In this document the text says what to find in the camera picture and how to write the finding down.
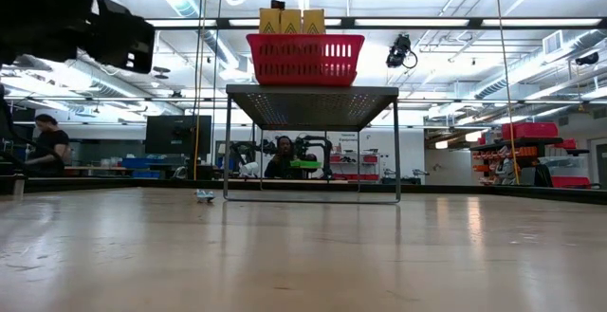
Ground red plastic basket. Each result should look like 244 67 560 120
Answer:
245 33 366 88

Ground yellow crayon box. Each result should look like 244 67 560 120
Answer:
302 8 327 35

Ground grey perforated metal shelf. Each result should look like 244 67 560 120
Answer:
222 83 402 205

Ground person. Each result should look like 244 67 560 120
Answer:
264 135 304 180
26 113 73 177

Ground blue storage bin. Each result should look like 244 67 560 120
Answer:
120 156 166 180

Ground small blue-white wrapper scrap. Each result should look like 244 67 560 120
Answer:
193 188 217 204

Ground green background tray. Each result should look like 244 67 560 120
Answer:
288 159 324 171

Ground white rack red bins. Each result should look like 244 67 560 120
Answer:
329 150 381 182

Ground black ceiling beam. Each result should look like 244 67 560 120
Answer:
144 16 607 31

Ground red white container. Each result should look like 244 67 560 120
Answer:
544 138 593 190

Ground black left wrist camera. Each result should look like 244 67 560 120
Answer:
94 0 156 76

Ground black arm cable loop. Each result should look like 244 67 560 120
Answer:
0 83 29 176

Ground black ceiling camera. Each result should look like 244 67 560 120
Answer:
385 32 419 70

